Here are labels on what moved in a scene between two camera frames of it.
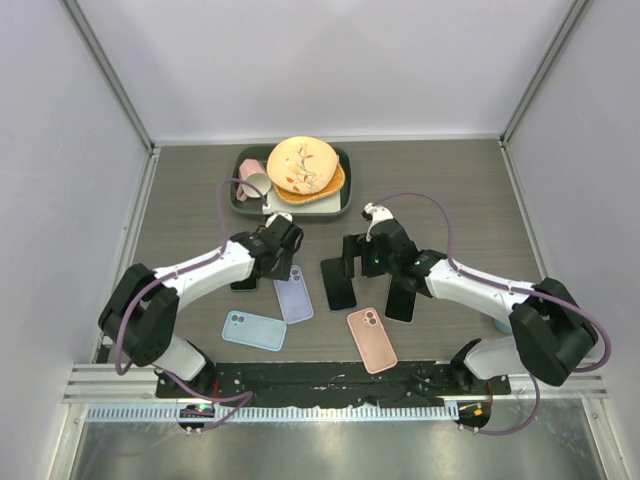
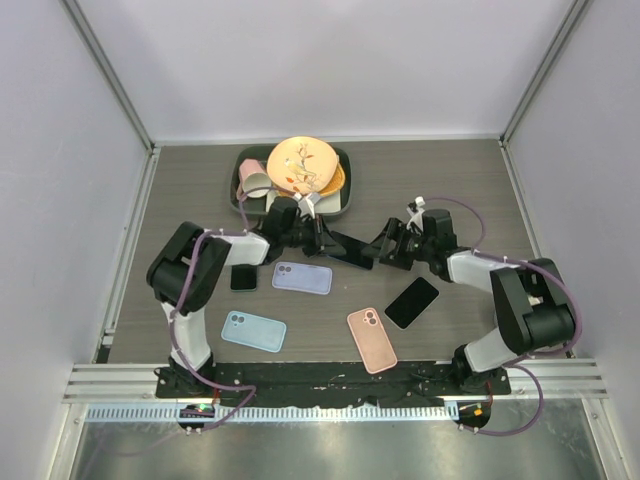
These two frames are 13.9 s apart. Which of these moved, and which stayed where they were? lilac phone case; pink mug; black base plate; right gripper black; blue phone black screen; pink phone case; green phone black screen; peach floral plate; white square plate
Moved: blue phone black screen; lilac phone case; right gripper black
Stayed: white square plate; pink mug; pink phone case; black base plate; peach floral plate; green phone black screen
